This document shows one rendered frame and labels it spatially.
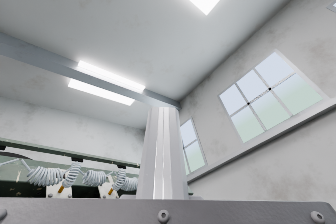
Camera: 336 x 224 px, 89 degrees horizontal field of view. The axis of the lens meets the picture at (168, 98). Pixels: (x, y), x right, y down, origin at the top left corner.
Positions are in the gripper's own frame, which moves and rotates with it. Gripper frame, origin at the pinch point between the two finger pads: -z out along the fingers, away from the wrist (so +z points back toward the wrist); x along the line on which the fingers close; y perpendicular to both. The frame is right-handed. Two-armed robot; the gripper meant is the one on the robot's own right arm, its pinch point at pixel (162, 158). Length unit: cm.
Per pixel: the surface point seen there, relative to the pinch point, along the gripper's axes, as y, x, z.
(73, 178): 62, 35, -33
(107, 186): 85, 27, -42
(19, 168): 62, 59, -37
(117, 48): 90, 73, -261
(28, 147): 48, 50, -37
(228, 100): 162, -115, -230
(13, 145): 45, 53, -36
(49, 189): 67, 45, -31
